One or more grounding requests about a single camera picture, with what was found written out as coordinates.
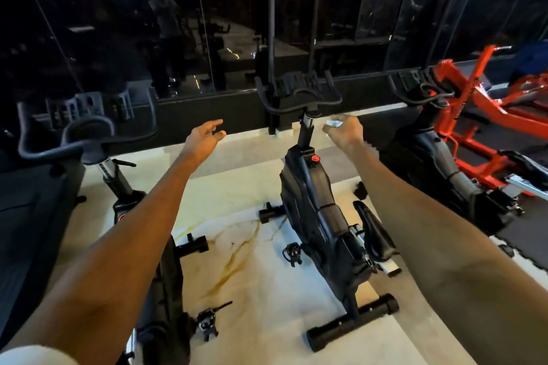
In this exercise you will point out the black interlocking foam mat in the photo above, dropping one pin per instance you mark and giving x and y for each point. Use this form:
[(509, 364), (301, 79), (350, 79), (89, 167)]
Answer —
[(527, 236)]

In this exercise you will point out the black treadmill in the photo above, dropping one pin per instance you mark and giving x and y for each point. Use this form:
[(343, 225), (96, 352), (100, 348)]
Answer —
[(34, 232)]

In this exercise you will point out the person's right forearm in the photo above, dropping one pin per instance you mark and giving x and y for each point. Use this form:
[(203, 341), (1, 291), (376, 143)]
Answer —
[(454, 258)]

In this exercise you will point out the red gym machine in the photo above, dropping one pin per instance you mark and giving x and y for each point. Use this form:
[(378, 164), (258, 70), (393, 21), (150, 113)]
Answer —
[(479, 112)]

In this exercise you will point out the person's left hand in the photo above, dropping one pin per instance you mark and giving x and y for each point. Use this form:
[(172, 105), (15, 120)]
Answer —
[(201, 142)]

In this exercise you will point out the small white wipe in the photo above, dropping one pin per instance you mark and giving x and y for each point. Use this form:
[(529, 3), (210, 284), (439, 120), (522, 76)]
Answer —
[(333, 123)]

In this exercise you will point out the person's right hand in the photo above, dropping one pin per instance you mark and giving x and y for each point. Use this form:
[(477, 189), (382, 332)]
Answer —
[(347, 134)]

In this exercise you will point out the person's left forearm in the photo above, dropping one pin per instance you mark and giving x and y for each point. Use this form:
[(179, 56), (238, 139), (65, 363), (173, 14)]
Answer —
[(94, 275)]

